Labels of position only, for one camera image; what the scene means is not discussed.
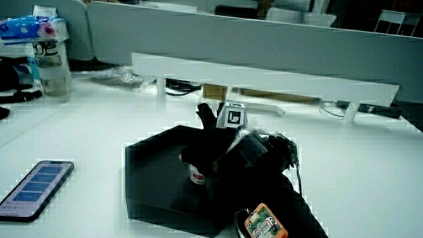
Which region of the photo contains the white desk shelf riser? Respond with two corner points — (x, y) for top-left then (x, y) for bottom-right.
(131, 52), (400, 122)

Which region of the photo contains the grey desk partition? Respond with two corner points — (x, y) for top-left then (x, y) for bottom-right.
(87, 1), (423, 103)

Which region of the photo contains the red and white paper clip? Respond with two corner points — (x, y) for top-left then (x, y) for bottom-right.
(188, 164), (206, 185)

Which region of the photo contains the clear water bottle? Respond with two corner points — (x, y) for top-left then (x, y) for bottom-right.
(31, 5), (72, 98)

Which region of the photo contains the black strap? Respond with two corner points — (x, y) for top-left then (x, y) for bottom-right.
(0, 84), (44, 104)

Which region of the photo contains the white coiled cable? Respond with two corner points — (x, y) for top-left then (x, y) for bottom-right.
(319, 100), (347, 118)

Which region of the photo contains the black cable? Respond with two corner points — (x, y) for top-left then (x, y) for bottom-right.
(165, 78), (202, 97)

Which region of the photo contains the white chair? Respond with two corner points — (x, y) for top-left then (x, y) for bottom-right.
(373, 9), (422, 37)

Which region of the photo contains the black square tray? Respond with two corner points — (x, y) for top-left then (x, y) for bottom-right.
(124, 124), (239, 238)

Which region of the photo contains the wooden stick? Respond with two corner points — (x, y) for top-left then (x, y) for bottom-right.
(231, 87), (322, 106)

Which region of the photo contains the person's right hand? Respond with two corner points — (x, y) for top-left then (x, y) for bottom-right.
(180, 101), (298, 203)

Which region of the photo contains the black smartphone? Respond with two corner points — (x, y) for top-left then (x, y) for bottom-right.
(0, 160), (75, 223)

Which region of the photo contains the blue tissue pack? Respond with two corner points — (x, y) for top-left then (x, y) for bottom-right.
(0, 15), (67, 46)

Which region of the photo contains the brown cardboard box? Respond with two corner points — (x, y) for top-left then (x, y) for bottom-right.
(202, 83), (228, 101)

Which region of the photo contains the clear plastic bag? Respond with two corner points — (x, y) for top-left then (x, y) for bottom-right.
(91, 65), (156, 89)

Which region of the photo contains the black power strip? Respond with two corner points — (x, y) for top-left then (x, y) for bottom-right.
(336, 100), (403, 119)

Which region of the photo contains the person's right forearm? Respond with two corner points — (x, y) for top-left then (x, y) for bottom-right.
(227, 170), (329, 238)

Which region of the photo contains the orange circuit board tracker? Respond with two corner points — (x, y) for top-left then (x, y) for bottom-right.
(244, 202), (289, 238)

